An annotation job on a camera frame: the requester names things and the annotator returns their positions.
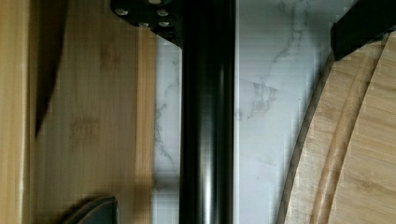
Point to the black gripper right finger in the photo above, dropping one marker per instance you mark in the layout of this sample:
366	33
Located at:
364	22

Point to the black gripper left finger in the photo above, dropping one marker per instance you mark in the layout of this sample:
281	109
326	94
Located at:
102	210

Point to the small bamboo board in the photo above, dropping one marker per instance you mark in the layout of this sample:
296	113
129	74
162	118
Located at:
77	110

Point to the large bamboo cutting board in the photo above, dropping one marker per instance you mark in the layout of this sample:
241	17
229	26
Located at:
343	168

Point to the black cooking pot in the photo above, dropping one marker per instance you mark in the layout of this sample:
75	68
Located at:
205	32

